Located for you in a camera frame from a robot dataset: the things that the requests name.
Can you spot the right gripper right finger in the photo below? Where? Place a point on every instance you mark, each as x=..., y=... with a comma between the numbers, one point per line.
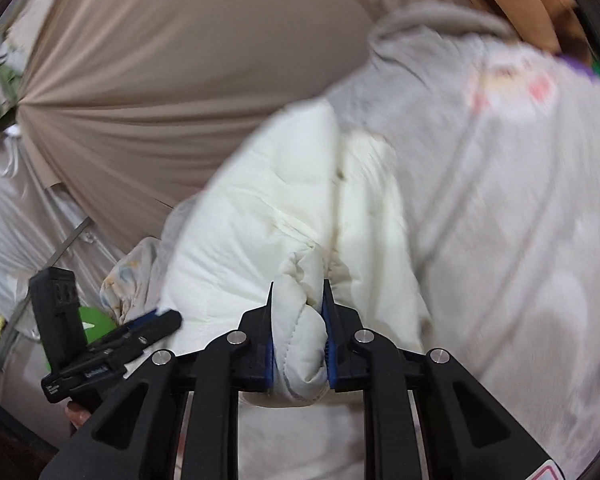
x=425, y=415

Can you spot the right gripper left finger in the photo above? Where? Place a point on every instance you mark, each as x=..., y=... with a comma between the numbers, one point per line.
x=175, y=415

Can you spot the cream quilted jacket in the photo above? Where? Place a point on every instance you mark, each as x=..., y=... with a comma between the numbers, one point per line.
x=303, y=206

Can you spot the person's left hand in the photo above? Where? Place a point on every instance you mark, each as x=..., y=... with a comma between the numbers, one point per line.
x=77, y=415

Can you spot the green pillow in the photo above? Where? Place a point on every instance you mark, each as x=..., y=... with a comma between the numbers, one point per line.
x=96, y=327

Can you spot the silver satin curtain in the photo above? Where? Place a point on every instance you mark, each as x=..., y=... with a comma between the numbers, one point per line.
x=37, y=223

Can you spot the grey floral blanket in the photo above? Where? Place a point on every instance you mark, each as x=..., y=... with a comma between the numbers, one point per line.
x=498, y=163

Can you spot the beige draped curtain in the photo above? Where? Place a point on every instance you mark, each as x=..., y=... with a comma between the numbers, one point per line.
x=133, y=104

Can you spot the orange hanging cloth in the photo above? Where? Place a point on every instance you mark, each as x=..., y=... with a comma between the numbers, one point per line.
x=549, y=25

